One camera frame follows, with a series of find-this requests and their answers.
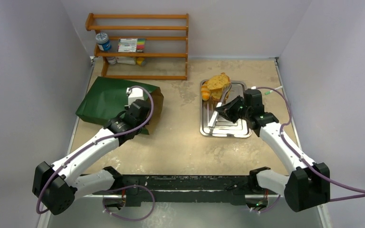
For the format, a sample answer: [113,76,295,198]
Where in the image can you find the blue white jar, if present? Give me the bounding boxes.
[95,32,112,51]

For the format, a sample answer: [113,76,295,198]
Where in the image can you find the silver metal tray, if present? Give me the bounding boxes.
[200,81,251,138]

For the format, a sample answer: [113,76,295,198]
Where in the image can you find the seeded fake bread slice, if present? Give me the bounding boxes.
[207,73,231,91]

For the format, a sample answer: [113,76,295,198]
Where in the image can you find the orange fake bread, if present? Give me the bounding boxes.
[201,81,211,101]

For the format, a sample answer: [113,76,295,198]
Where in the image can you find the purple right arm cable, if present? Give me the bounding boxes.
[251,86,365,203]

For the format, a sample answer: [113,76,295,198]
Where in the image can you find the yellow small bottle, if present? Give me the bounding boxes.
[135,57,146,66]

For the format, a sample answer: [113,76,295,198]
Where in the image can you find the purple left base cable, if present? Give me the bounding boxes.
[102,184,156,222]

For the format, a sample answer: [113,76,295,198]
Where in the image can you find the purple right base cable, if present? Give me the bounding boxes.
[249,190,282,215]

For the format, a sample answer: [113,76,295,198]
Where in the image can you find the green brown paper bag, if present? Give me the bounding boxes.
[76,76,164,135]

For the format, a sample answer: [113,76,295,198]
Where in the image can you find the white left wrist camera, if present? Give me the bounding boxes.
[126,87,144,106]

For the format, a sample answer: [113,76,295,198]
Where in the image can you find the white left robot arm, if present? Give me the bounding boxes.
[32,99,154,215]

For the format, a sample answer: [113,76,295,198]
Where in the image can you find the orange wooden shelf rack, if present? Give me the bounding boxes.
[85,13,189,80]

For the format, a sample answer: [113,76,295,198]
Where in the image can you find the pack of coloured markers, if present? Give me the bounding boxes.
[117,38,146,53]

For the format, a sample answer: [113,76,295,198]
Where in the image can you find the silver metal tongs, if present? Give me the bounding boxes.
[207,84,231,128]

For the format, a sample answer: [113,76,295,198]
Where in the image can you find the small grey jar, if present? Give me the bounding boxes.
[106,57,117,65]

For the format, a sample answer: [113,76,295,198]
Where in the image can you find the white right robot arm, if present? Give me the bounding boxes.
[214,89,330,212]

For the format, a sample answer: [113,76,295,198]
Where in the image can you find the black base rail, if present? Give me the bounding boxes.
[95,174,277,207]

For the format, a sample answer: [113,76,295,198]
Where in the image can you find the green white marker pen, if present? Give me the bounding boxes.
[264,85,283,95]

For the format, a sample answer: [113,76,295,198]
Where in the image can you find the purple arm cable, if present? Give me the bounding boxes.
[36,85,155,215]
[251,86,365,203]

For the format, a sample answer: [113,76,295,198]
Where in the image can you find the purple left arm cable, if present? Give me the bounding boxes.
[36,85,155,215]

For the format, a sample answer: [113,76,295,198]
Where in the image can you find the brown fake bread slice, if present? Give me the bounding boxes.
[211,90,231,102]

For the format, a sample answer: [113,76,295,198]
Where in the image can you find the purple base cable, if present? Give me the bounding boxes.
[102,184,156,222]
[249,190,282,215]

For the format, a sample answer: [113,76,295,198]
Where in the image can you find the white small box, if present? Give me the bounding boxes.
[115,57,136,65]

